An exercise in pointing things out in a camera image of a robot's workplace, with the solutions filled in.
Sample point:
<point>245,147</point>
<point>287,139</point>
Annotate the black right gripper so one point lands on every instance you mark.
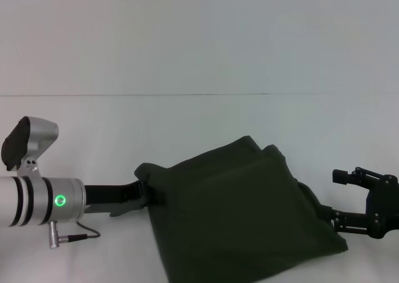
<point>385,205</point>

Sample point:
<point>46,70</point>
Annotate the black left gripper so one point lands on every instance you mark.
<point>112,195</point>

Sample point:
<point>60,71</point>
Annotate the dark green t-shirt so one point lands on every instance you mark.
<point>233,208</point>

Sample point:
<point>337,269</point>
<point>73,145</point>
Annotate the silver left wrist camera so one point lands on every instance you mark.
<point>28,142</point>

